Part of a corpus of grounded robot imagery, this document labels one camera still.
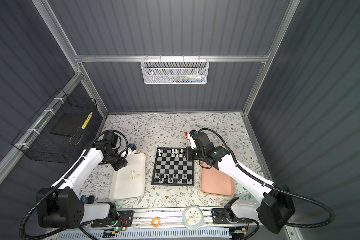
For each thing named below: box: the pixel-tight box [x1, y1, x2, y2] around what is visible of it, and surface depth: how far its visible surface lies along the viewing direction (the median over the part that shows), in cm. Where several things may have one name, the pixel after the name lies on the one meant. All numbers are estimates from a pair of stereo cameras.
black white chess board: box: [151, 147, 195, 187], surface depth 91 cm
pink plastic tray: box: [200, 161, 235, 197], surface depth 86 cm
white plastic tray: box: [109, 153, 146, 201], surface depth 86 cm
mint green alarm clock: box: [182, 205, 205, 231], surface depth 73 cm
